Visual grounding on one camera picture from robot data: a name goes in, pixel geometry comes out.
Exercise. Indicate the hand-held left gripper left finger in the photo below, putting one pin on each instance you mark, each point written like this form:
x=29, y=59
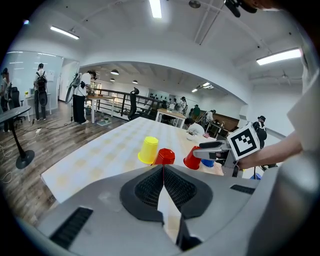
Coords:
x=105, y=200

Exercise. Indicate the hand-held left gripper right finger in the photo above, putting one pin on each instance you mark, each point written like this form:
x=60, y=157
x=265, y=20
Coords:
x=225, y=205

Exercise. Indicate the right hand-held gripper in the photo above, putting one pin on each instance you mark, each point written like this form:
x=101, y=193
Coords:
x=243, y=141

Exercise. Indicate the red paper cup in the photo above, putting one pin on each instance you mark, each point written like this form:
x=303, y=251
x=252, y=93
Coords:
x=165, y=156
x=191, y=161

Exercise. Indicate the yellow paper cup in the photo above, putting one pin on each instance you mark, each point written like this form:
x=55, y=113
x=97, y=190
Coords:
x=148, y=150

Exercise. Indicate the person's right forearm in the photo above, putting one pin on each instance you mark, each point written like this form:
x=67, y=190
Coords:
x=275, y=152

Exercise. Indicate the purple plant in white pot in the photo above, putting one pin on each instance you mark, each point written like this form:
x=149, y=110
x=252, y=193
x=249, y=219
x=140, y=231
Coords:
x=191, y=136

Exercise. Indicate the green tray with plant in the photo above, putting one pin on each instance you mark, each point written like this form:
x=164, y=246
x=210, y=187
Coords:
x=103, y=123

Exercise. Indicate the black office chair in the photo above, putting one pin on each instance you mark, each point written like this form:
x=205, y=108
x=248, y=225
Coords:
x=133, y=105
x=15, y=100

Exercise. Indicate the person's grey sweatshirt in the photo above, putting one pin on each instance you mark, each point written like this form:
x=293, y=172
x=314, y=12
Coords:
x=307, y=120

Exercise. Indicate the white power strip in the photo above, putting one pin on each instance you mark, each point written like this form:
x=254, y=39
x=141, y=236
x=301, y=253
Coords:
x=38, y=130

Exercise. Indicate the wooden top white desk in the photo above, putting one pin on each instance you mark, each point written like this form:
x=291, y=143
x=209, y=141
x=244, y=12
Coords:
x=100, y=97

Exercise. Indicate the round pendant lamp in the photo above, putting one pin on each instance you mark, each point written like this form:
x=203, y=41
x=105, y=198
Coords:
x=135, y=82
x=114, y=72

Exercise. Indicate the black metal railing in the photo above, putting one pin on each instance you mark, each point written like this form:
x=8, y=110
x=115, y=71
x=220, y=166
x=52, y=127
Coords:
x=122, y=93

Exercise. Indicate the long ceiling light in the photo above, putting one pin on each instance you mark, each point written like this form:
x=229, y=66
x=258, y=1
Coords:
x=278, y=56
x=64, y=32
x=155, y=8
x=26, y=22

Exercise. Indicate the round black marble table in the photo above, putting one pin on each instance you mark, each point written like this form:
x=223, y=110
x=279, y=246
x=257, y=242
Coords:
x=15, y=111

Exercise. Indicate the round ceiling fixture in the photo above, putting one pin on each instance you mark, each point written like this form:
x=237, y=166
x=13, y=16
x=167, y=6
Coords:
x=194, y=3

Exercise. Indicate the white wall notice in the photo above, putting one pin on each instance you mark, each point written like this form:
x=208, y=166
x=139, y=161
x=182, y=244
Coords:
x=50, y=75

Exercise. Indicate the black head-worn camera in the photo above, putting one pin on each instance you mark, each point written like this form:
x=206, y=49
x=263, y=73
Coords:
x=235, y=7

